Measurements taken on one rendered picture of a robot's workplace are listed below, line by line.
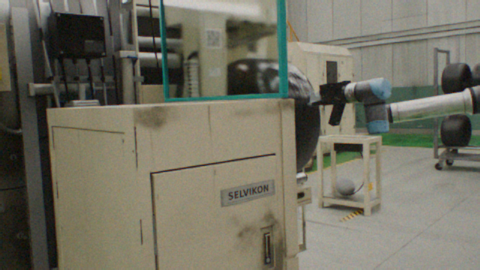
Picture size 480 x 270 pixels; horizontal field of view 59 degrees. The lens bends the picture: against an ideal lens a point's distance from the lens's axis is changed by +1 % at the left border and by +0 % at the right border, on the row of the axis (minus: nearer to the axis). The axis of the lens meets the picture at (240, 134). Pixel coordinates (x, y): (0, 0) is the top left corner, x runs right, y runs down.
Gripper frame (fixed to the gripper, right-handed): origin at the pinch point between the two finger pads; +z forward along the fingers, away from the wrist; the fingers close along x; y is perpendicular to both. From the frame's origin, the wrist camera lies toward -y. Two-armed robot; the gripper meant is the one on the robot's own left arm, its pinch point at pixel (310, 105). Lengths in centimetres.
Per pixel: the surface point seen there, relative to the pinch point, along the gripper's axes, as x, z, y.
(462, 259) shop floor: -187, 33, -119
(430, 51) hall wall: -1056, 473, 174
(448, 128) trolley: -524, 192, -32
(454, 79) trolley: -526, 176, 42
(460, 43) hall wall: -1069, 395, 178
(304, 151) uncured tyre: 0.5, 5.6, -18.8
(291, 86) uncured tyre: 6.4, 3.4, 8.4
